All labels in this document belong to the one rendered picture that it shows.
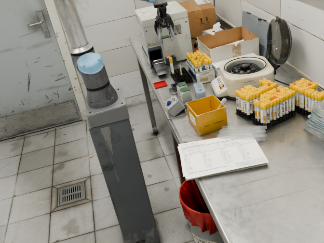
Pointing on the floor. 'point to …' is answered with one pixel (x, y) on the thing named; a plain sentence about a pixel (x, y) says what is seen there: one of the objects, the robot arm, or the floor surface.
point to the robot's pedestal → (125, 181)
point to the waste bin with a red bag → (198, 214)
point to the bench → (313, 191)
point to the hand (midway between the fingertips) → (166, 40)
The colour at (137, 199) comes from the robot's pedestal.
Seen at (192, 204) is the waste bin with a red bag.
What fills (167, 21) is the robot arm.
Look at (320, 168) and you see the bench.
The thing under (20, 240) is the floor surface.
